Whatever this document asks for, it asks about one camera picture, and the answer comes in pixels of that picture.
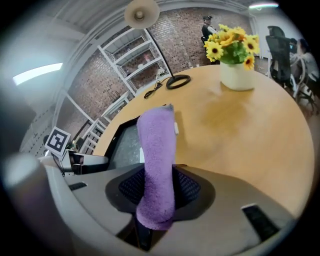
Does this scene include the white metal shelf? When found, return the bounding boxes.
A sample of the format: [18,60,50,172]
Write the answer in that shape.
[97,27,169,97]

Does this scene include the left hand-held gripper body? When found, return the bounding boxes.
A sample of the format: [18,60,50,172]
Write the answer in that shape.
[37,126,110,176]

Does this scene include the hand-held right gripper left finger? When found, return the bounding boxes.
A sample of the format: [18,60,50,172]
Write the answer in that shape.
[104,166,146,214]

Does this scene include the black tray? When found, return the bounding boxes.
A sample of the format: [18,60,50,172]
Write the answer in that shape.
[103,116,146,170]

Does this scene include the black office chair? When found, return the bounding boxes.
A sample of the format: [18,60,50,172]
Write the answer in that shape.
[264,25,294,88]

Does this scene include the black desk lamp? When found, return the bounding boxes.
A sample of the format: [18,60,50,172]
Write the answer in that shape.
[123,0,192,91]

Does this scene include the white chair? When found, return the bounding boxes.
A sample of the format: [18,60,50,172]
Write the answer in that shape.
[289,57,320,111]

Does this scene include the purple cloth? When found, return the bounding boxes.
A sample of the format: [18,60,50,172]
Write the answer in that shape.
[135,103,179,231]

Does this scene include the ceiling light strip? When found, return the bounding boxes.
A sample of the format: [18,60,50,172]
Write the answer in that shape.
[12,62,64,86]

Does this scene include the yellow sunflower bouquet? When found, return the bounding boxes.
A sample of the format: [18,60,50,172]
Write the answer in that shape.
[203,23,261,71]

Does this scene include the black lamp cable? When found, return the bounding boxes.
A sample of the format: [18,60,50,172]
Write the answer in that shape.
[143,76,173,100]

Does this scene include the white slatted rack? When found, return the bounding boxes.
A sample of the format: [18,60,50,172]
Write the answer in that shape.
[77,118,108,155]

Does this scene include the white side table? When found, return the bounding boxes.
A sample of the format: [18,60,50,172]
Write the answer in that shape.
[100,90,132,119]

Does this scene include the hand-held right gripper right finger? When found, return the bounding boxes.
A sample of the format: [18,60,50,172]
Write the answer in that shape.
[171,163,216,222]

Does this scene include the white flower pot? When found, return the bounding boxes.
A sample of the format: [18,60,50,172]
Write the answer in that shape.
[219,61,257,92]

